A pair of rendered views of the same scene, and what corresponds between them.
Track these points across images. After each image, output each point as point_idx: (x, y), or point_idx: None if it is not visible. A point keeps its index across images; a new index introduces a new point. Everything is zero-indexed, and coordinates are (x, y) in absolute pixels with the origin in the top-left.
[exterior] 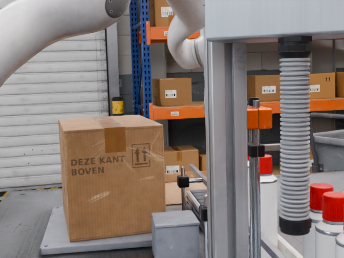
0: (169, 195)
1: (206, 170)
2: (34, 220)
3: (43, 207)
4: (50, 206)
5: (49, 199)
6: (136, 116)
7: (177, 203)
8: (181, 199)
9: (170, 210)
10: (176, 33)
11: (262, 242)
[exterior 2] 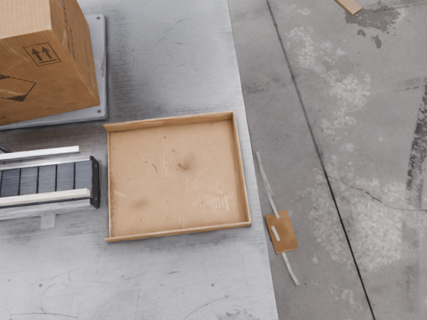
0: (154, 140)
1: (246, 197)
2: (83, 6)
3: (135, 4)
4: (138, 10)
5: (168, 4)
6: (8, 26)
7: (108, 150)
8: (128, 156)
9: (85, 141)
10: None
11: None
